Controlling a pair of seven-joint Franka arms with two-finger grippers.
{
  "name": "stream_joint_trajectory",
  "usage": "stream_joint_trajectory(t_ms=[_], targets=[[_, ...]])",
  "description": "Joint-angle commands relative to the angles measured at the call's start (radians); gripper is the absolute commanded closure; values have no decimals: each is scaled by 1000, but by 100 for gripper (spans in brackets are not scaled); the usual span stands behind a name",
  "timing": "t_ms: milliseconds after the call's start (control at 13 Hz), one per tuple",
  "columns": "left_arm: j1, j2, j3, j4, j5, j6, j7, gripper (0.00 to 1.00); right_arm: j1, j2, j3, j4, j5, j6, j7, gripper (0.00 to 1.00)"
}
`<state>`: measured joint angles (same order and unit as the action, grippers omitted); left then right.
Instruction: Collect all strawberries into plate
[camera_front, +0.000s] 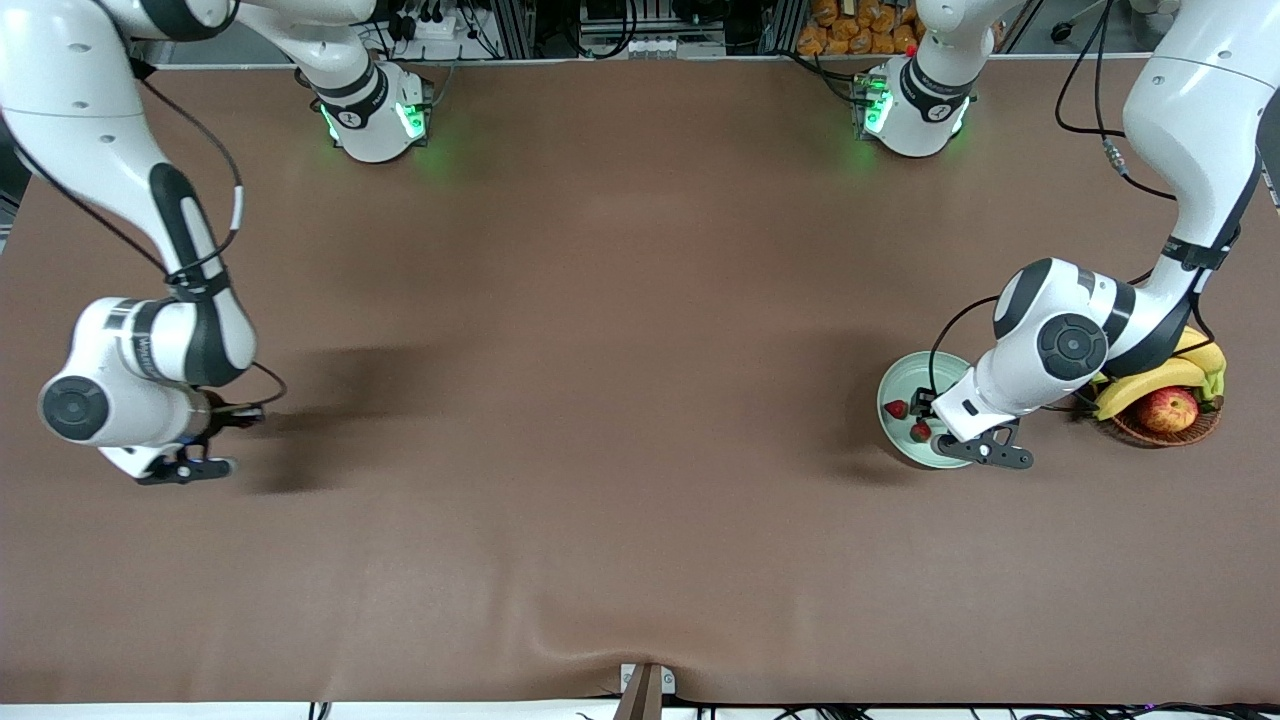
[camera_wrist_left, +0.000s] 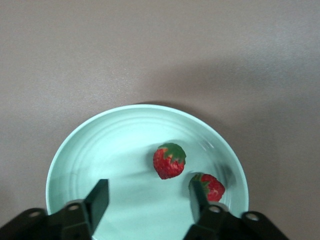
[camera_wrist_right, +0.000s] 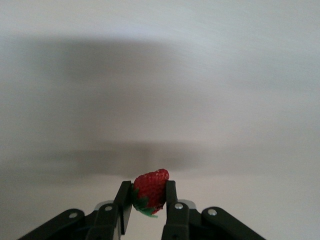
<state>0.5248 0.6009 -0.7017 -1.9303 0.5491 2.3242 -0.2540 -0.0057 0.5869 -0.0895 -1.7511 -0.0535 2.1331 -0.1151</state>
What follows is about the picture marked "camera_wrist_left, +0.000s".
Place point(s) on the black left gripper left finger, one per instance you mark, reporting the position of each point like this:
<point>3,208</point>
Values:
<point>75,220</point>

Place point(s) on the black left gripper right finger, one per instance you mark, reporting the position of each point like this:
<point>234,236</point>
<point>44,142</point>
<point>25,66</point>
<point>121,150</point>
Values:
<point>220,225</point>

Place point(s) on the light green round plate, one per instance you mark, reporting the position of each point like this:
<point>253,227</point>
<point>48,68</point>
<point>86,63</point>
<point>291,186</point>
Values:
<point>120,155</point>

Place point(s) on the brown table cover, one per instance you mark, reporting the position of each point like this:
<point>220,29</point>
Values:
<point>75,50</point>

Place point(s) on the red strawberry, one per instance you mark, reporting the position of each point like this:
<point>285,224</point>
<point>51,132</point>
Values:
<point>215,188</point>
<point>168,165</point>

